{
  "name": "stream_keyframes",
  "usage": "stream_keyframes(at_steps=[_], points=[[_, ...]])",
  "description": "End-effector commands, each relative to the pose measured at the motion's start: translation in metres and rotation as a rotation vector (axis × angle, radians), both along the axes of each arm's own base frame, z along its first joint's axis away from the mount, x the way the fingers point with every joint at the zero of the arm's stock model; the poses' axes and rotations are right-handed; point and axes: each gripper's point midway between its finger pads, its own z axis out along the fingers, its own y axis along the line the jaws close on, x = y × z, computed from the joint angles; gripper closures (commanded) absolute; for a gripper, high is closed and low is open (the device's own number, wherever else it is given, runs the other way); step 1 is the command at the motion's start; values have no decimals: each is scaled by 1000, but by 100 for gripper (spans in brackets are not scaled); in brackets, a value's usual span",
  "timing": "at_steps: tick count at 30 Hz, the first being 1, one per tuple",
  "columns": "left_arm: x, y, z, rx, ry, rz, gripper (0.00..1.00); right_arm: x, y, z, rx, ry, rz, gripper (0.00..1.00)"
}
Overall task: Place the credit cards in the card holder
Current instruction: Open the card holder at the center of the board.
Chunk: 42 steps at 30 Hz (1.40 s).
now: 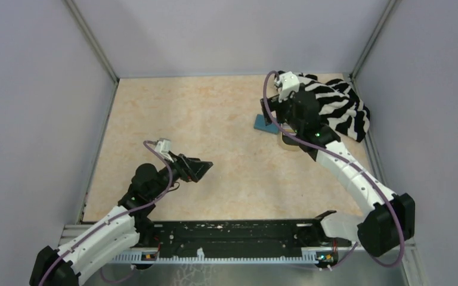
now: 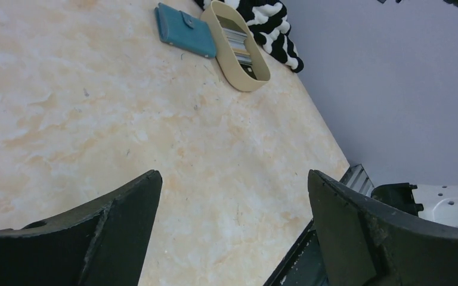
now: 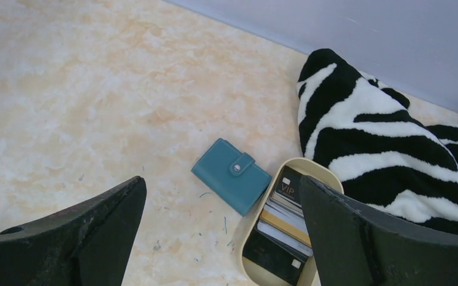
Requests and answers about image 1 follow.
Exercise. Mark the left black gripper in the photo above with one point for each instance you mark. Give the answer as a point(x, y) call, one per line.
point(189, 168)

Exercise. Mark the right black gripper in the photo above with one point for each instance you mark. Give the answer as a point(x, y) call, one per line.
point(275, 105)

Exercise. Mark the blue leather card holder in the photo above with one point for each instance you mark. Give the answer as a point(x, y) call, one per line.
point(260, 124)

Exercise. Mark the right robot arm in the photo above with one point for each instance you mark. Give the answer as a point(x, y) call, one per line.
point(387, 219)

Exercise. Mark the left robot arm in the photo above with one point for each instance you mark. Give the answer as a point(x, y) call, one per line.
point(74, 262)

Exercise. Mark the zebra striped cloth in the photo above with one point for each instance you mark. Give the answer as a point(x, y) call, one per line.
point(340, 106)

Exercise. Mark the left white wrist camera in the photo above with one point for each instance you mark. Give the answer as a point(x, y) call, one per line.
point(163, 147)

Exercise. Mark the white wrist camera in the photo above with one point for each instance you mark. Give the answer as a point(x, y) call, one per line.
point(287, 85)
point(163, 147)

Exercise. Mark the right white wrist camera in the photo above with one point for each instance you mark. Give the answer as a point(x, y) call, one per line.
point(287, 85)

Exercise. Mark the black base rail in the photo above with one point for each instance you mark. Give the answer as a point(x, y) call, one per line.
point(236, 239)

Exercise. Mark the white slotted cable duct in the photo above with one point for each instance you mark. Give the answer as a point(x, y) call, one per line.
point(136, 257)

